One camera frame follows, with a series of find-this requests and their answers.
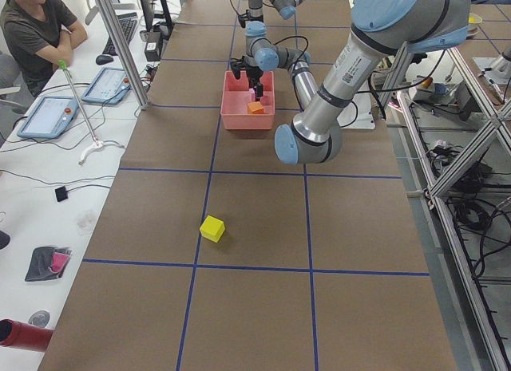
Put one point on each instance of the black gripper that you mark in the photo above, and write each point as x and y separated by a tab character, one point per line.
254	73

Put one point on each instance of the pink foam block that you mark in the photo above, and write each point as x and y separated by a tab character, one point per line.
252	94

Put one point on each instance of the orange foam block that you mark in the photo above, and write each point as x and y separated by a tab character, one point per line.
254	108

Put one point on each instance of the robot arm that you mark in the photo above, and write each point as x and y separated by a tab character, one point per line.
285	8
379	28

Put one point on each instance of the pink plastic bin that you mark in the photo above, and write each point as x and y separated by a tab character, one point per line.
240	110

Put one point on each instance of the black box with label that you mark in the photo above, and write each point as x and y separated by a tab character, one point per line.
153	46

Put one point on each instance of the black monitor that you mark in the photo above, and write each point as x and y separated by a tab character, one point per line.
149	9

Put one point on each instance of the far teach pendant tablet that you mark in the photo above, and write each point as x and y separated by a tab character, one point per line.
109	87

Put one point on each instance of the teach pendant tablet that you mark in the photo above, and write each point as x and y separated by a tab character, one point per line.
109	87
49	118

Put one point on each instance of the yellow foam block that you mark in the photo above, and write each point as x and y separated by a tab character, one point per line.
212	228

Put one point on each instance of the black computer mouse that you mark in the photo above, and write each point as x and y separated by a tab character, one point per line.
104	59

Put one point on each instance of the reacher stick with green tip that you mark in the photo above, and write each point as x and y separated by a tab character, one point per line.
97	144

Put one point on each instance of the near teach pendant tablet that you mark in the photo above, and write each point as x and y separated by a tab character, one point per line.
49	118

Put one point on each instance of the small black square device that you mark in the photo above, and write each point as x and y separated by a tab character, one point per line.
61	193

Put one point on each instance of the person in dark shirt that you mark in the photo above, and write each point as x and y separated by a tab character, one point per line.
39	34

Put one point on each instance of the grey and pink cloth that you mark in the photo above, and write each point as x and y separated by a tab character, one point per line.
47	263

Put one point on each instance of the red cylinder bottle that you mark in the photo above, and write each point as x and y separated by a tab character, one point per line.
19	335

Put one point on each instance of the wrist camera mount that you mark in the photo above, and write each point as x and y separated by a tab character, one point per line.
237	66

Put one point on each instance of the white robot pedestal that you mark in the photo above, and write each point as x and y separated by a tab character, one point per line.
358	114

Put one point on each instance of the aluminium frame post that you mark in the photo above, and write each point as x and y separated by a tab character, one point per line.
116	34

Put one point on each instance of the aluminium frame rail structure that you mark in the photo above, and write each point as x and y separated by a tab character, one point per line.
453	116

